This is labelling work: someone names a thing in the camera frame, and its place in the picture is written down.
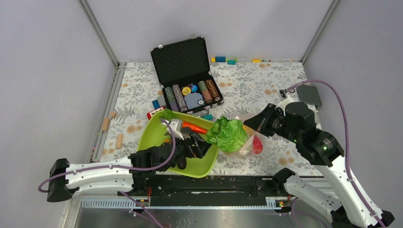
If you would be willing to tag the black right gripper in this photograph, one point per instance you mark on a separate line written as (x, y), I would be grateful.
(260, 121)

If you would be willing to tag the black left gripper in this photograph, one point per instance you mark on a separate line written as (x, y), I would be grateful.
(199, 148)

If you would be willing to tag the yellow bell pepper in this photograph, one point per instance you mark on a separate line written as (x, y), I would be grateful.
(248, 130)

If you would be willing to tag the red tomato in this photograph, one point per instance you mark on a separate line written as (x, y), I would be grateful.
(257, 145)

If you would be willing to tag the clear pink zip top bag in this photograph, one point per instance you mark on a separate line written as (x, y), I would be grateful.
(246, 149)

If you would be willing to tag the green napa cabbage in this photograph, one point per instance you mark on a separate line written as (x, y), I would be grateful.
(228, 135)

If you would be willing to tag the purple eggplant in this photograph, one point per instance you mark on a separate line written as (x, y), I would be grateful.
(181, 163)

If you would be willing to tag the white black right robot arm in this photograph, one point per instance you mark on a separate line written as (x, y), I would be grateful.
(350, 207)

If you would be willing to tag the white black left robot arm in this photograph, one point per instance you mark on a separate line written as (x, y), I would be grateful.
(67, 180)

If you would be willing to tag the green plastic tray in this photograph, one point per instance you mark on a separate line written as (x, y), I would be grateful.
(154, 135)

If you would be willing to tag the teal block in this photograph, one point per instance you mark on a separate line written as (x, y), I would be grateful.
(208, 117)

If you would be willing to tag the floral tablecloth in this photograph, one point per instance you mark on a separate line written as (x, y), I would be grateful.
(246, 87)

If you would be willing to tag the dark grey building baseplate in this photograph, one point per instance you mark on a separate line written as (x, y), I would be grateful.
(309, 95)

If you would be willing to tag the red white toy piece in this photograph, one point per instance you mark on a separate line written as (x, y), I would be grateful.
(152, 113)

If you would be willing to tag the blue toy brick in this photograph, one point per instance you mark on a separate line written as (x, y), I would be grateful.
(156, 104)

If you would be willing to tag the small wooden block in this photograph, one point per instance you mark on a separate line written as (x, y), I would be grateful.
(119, 141)

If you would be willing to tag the black poker chip case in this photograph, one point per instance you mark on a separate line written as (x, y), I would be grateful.
(183, 71)

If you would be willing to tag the blue yellow brick row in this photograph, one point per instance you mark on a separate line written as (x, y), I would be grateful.
(222, 59)

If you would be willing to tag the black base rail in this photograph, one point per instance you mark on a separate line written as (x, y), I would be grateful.
(181, 191)

